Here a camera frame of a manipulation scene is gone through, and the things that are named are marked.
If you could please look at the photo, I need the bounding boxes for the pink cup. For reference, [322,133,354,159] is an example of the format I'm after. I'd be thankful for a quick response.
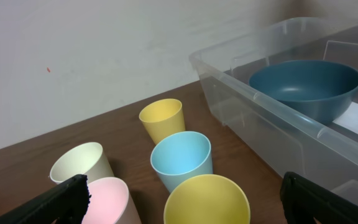
[82,177,142,224]

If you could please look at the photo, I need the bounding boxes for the light blue cup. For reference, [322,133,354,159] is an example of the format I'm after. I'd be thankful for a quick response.
[150,131,213,192]

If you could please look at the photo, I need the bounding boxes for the dark blue bowl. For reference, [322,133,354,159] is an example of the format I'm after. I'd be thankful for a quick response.
[249,60,358,124]

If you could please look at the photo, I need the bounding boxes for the clear plastic storage container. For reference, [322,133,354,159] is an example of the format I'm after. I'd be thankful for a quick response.
[190,17,358,205]

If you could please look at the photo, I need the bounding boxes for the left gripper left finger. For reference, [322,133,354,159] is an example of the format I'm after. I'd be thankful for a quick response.
[0,174,91,224]

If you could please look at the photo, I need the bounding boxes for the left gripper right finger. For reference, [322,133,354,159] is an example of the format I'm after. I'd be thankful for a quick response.
[280,172,358,224]

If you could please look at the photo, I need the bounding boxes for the yellow cup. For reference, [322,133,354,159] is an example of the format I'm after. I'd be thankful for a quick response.
[163,174,251,224]
[139,98,186,144]

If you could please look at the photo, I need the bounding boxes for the yellow cup far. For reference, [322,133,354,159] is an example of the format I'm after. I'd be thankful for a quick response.
[139,98,186,144]

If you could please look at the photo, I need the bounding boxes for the cream white cup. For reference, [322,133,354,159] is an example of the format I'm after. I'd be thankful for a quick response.
[49,142,114,184]

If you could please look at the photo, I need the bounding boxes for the yellow cup near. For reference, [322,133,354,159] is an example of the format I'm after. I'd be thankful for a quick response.
[163,174,251,224]

